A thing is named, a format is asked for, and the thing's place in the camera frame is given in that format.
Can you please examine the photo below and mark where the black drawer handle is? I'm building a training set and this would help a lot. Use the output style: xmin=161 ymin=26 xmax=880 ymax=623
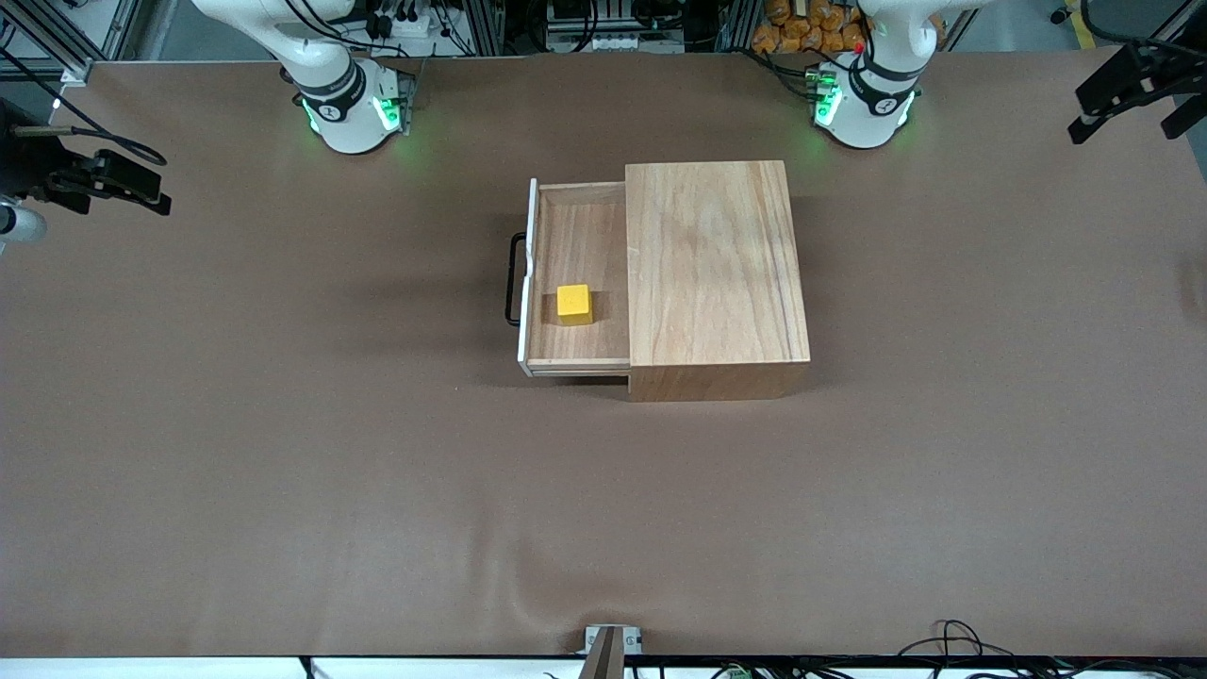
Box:
xmin=504 ymin=232 xmax=530 ymax=329

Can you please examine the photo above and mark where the wooden drawer with white front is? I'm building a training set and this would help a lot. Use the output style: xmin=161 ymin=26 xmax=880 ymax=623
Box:
xmin=516 ymin=177 xmax=632 ymax=379

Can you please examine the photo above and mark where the yellow block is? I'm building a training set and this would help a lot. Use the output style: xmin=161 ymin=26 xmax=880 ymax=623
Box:
xmin=555 ymin=283 xmax=595 ymax=327

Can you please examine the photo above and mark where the wooden drawer cabinet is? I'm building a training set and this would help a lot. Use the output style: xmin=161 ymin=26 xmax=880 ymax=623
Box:
xmin=624 ymin=160 xmax=813 ymax=405

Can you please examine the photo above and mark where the orange snack bag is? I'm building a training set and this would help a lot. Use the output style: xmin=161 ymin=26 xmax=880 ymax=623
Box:
xmin=752 ymin=0 xmax=870 ymax=56

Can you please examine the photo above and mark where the white power strip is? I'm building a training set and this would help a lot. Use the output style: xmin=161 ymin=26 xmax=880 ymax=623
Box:
xmin=363 ymin=0 xmax=431 ymax=41

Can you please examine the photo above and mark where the brown table mat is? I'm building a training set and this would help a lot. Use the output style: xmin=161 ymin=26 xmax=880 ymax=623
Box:
xmin=0 ymin=47 xmax=1207 ymax=659

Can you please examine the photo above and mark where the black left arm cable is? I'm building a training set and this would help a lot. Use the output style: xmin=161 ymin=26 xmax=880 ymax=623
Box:
xmin=1078 ymin=0 xmax=1191 ymax=46

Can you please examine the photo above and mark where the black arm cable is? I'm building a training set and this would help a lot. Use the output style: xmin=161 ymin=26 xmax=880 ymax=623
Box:
xmin=0 ymin=47 xmax=171 ymax=169
xmin=1078 ymin=0 xmax=1191 ymax=46

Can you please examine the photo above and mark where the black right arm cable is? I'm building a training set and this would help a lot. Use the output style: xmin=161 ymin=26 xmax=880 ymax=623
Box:
xmin=0 ymin=47 xmax=171 ymax=169

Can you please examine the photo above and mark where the aluminium frame profile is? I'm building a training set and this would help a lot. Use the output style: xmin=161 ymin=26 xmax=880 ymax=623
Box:
xmin=0 ymin=0 xmax=97 ymax=88

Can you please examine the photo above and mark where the aluminium frame post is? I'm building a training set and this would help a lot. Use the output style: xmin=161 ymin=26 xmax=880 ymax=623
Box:
xmin=717 ymin=0 xmax=761 ymax=51
xmin=464 ymin=0 xmax=507 ymax=56

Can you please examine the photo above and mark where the black cable bundle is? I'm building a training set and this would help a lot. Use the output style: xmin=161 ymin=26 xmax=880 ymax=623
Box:
xmin=896 ymin=619 xmax=1207 ymax=679

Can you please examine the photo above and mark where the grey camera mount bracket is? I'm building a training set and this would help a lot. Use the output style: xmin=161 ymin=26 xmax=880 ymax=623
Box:
xmin=583 ymin=625 xmax=645 ymax=679

